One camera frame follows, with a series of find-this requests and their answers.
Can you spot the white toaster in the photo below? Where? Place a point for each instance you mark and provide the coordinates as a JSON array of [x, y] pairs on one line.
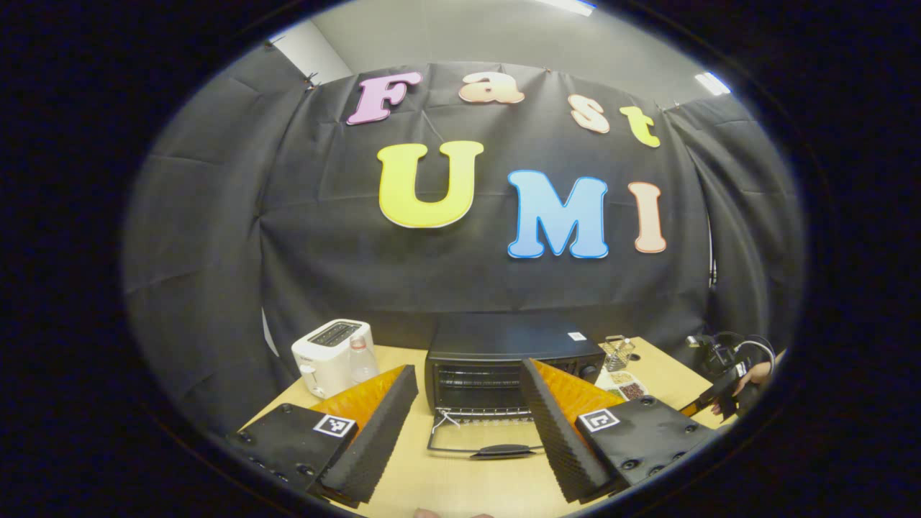
[[324, 356]]

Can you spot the ceiling light panel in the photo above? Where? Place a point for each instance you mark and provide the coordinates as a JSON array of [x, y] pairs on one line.
[[568, 6], [712, 83]]

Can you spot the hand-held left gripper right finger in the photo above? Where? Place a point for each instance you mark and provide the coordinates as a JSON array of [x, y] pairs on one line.
[[557, 432]]

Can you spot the white divided dish of beans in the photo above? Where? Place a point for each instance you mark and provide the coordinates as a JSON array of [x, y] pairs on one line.
[[632, 391]]

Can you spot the clear plastic water bottle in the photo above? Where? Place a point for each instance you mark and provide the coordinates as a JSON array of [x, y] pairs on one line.
[[363, 363]]

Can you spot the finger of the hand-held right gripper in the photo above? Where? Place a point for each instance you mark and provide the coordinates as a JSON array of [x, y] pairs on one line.
[[709, 396]]

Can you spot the black electric oven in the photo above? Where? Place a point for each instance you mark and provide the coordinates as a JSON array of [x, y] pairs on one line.
[[504, 338]]

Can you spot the metal oven rack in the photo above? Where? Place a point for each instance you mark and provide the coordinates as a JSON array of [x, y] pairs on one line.
[[489, 414]]

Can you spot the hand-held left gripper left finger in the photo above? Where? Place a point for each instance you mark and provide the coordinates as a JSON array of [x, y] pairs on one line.
[[374, 432]]

